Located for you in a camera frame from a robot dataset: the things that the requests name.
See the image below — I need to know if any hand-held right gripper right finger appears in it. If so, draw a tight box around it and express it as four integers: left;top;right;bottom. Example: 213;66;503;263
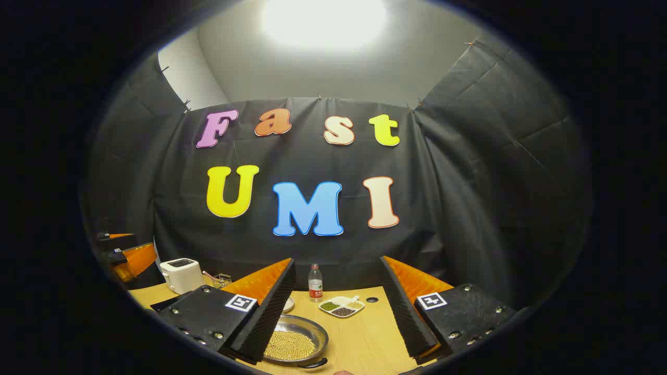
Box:
379;255;517;365

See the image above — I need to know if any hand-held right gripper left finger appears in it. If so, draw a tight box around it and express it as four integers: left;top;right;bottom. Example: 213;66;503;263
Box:
155;258;297;364

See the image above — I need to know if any stainless steel pot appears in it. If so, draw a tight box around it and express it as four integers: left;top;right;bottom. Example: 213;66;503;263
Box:
262;314;329;370

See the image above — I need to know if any pile of soybeans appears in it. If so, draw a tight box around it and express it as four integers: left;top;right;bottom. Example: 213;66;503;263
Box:
264;330;317;360

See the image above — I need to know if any white toaster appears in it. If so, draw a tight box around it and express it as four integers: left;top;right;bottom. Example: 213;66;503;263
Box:
159;258;205;295

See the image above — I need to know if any clear plastic water bottle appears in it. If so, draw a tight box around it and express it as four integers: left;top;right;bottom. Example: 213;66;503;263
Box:
308;264;324;303

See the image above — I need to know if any white divided dish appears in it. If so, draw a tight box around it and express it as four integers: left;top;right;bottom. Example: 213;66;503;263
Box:
318;295;366;319

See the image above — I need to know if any black backdrop cloth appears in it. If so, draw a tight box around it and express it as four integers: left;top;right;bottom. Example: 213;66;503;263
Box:
81;39;592;313

